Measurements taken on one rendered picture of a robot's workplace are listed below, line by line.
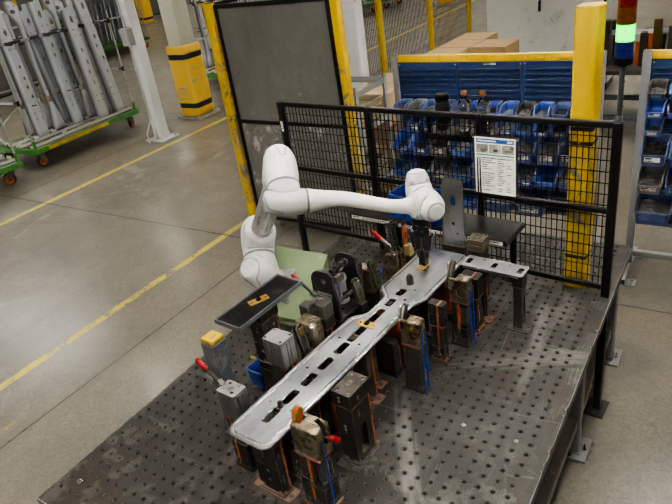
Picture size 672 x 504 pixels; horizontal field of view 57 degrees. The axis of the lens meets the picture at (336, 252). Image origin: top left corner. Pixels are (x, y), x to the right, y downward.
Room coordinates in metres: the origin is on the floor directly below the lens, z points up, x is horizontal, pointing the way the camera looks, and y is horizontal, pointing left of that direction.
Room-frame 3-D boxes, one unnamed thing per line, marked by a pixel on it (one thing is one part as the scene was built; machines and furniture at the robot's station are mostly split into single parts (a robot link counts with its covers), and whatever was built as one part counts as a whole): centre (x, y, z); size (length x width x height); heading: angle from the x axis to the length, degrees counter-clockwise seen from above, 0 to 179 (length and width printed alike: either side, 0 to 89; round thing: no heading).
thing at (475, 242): (2.53, -0.66, 0.88); 0.08 x 0.08 x 0.36; 49
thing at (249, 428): (2.04, -0.07, 1.00); 1.38 x 0.22 x 0.02; 139
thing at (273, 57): (4.94, 0.20, 1.00); 1.34 x 0.14 x 2.00; 54
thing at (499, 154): (2.77, -0.82, 1.30); 0.23 x 0.02 x 0.31; 49
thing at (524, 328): (2.28, -0.77, 0.84); 0.11 x 0.06 x 0.29; 49
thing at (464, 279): (2.23, -0.50, 0.87); 0.12 x 0.09 x 0.35; 49
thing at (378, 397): (2.00, -0.03, 0.84); 0.17 x 0.06 x 0.29; 49
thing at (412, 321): (1.99, -0.25, 0.87); 0.12 x 0.09 x 0.35; 49
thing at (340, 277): (2.27, 0.01, 0.94); 0.18 x 0.13 x 0.49; 139
